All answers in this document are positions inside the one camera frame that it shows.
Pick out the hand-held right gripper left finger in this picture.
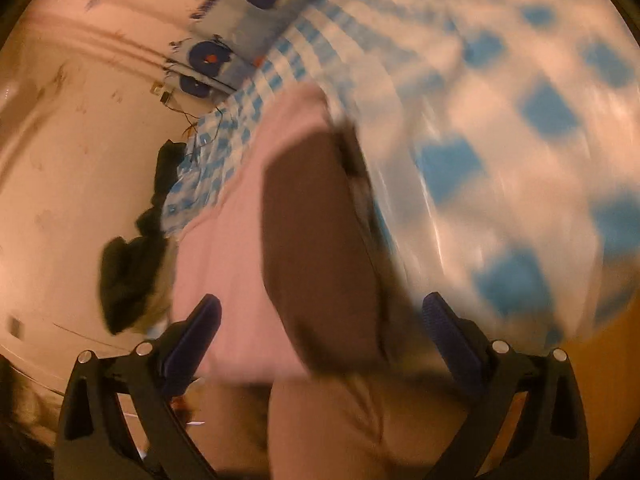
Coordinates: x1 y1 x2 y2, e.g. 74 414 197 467
54 294 223 480

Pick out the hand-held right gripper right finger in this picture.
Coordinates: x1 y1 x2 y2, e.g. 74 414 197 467
421 292 592 480

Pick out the pink and brown garment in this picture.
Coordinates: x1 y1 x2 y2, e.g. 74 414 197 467
167 82 501 480

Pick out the black cloth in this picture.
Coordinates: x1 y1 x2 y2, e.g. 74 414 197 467
100 140 187 337

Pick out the blue white checkered bed sheet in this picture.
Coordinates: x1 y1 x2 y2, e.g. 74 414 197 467
160 0 640 353

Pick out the light blue printed pillow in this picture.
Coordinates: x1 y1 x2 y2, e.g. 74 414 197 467
162 0 323 102

